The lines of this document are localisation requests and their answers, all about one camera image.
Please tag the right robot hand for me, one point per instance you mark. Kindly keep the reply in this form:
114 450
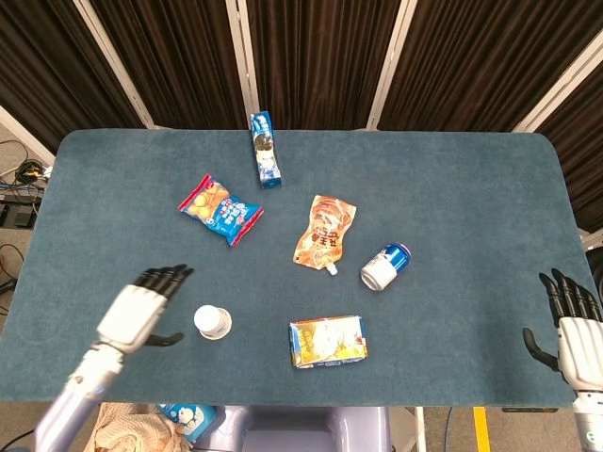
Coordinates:
581 348

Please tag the orange spouted drink pouch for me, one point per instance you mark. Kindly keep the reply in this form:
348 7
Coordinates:
322 235

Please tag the blue cartoon snack bag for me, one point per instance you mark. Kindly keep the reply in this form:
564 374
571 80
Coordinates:
188 416

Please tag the white screen post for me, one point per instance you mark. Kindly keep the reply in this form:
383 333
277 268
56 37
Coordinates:
243 61
23 132
565 82
392 61
114 61

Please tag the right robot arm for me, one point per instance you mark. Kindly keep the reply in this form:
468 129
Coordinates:
591 424

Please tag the yellow blue food package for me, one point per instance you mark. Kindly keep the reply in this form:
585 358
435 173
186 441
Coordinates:
325 341

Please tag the brown curtain panel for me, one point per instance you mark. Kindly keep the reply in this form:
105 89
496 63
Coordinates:
179 61
56 70
584 155
320 61
485 61

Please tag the blue cookie box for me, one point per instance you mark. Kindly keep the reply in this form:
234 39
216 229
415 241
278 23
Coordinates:
267 155

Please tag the white floral paper cup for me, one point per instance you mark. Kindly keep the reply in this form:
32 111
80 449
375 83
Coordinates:
209 320

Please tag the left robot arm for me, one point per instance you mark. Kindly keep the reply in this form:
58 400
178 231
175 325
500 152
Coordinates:
70 405

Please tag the blue red snack bag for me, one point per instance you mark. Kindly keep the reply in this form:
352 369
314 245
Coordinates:
221 212

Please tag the black floor device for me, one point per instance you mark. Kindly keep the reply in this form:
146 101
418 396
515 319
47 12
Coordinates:
16 214

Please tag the blue white drink can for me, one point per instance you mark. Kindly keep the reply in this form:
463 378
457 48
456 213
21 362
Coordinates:
384 268

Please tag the beige knitted cloth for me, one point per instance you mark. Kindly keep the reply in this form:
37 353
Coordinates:
127 428

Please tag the lavender robot base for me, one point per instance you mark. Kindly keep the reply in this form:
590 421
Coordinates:
301 419

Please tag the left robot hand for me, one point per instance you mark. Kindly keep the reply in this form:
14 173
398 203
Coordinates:
134 315

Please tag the blue table cloth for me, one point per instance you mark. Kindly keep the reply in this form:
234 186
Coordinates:
424 188

